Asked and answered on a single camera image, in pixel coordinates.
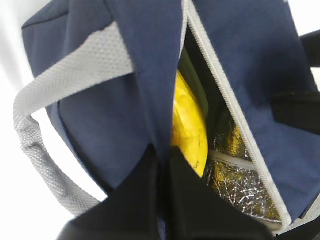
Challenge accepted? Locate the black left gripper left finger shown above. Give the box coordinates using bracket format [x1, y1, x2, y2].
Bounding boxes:
[58, 146, 165, 240]

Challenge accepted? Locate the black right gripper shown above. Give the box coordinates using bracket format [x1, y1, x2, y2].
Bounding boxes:
[271, 31, 320, 133]

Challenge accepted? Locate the green lidded glass container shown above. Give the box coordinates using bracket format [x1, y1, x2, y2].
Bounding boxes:
[178, 47, 209, 119]

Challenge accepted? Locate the yellow banana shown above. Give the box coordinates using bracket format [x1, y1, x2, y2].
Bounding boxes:
[171, 71, 209, 178]

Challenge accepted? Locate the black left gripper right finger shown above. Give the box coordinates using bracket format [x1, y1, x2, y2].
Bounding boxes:
[167, 147, 274, 240]

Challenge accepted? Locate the navy blue lunch bag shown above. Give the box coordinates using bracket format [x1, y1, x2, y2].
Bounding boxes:
[13, 0, 320, 239]

